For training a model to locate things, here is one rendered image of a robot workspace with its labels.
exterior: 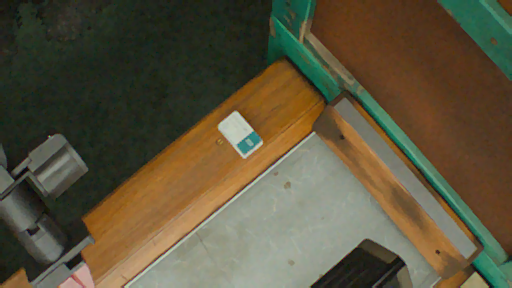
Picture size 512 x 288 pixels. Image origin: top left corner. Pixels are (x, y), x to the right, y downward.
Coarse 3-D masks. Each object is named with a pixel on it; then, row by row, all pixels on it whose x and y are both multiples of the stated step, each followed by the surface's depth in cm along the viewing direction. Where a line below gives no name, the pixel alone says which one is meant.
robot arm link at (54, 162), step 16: (48, 128) 81; (32, 144) 79; (48, 144) 78; (64, 144) 79; (16, 160) 78; (32, 160) 78; (48, 160) 79; (64, 160) 79; (80, 160) 80; (0, 176) 74; (48, 176) 78; (64, 176) 79; (80, 176) 82; (0, 192) 74; (48, 192) 79
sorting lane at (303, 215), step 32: (288, 160) 106; (320, 160) 106; (256, 192) 104; (288, 192) 105; (320, 192) 105; (352, 192) 105; (224, 224) 103; (256, 224) 103; (288, 224) 103; (320, 224) 103; (352, 224) 104; (384, 224) 104; (192, 256) 102; (224, 256) 102; (256, 256) 102; (288, 256) 102; (320, 256) 102; (416, 256) 103
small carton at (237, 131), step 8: (224, 120) 102; (232, 120) 102; (240, 120) 103; (224, 128) 102; (232, 128) 102; (240, 128) 102; (248, 128) 102; (232, 136) 102; (240, 136) 102; (248, 136) 102; (256, 136) 102; (240, 144) 102; (248, 144) 102; (256, 144) 102; (240, 152) 102; (248, 152) 102
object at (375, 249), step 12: (372, 240) 71; (360, 252) 70; (372, 252) 68; (384, 252) 67; (336, 264) 70; (348, 264) 69; (360, 264) 68; (372, 264) 67; (384, 264) 66; (396, 264) 65; (324, 276) 70; (336, 276) 69; (348, 276) 68; (360, 276) 66; (372, 276) 65; (384, 276) 65; (396, 276) 65; (408, 276) 67
